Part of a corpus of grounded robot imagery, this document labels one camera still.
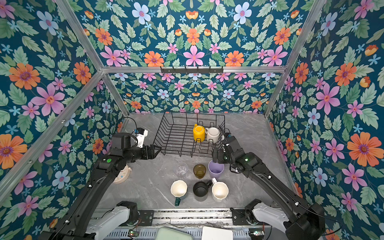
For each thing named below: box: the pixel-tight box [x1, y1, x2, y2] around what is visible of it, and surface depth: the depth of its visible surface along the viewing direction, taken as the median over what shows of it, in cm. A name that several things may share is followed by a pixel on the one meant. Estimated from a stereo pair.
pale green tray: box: [154, 226, 194, 240], surface depth 69 cm
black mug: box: [193, 180, 212, 202], surface depth 81 cm
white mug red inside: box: [205, 127, 220, 144], surface depth 98 cm
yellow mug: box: [193, 123, 206, 143], surface depth 98 cm
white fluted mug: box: [211, 177, 229, 202], surface depth 77 cm
